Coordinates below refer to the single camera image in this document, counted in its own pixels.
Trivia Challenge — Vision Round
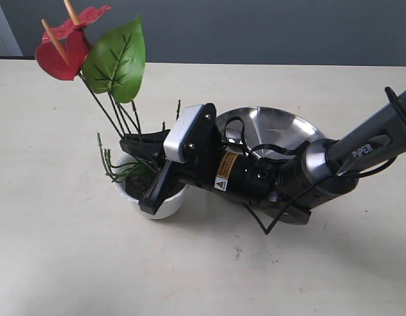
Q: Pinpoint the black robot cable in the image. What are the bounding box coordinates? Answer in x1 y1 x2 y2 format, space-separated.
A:
220 86 406 236

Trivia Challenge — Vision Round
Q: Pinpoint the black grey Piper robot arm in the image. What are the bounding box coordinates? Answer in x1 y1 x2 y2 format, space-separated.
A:
120 88 406 224

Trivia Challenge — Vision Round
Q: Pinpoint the round stainless steel plate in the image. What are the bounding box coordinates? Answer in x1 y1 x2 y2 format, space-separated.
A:
216 107 324 225

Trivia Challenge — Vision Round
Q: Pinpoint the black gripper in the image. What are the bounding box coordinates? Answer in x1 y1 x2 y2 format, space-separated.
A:
120 129 279 215

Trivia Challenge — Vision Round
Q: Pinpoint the white scalloped flower pot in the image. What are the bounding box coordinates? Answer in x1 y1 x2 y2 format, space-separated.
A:
115 154 190 221

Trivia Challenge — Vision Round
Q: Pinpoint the artificial red anthurium plant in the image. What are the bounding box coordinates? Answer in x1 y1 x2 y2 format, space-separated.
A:
34 1 158 182

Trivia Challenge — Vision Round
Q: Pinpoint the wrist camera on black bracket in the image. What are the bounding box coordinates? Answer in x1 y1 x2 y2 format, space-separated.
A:
163 103 223 185

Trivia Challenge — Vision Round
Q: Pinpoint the dark potting soil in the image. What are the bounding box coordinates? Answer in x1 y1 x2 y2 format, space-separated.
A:
125 172 184 199

